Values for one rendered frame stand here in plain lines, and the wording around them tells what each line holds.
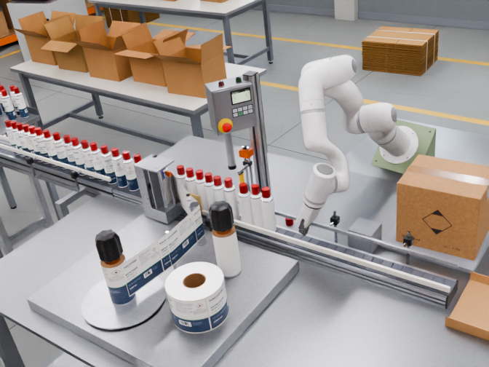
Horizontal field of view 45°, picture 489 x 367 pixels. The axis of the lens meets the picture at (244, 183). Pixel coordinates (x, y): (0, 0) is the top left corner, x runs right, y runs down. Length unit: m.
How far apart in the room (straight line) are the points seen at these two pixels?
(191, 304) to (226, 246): 0.29
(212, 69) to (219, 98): 1.82
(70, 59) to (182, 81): 1.27
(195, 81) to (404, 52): 2.80
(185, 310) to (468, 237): 1.05
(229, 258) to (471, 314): 0.85
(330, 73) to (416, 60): 4.07
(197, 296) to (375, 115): 1.11
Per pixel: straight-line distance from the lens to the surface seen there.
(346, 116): 2.53
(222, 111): 2.30
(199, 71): 4.01
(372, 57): 6.42
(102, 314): 2.21
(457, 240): 2.32
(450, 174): 2.33
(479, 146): 3.16
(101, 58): 4.72
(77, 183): 3.10
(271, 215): 2.38
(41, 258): 2.71
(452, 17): 7.75
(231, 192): 2.44
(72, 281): 2.43
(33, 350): 3.57
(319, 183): 2.11
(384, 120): 2.55
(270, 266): 2.27
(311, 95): 2.14
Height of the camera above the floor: 2.30
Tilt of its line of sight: 30 degrees down
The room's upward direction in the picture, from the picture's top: 8 degrees counter-clockwise
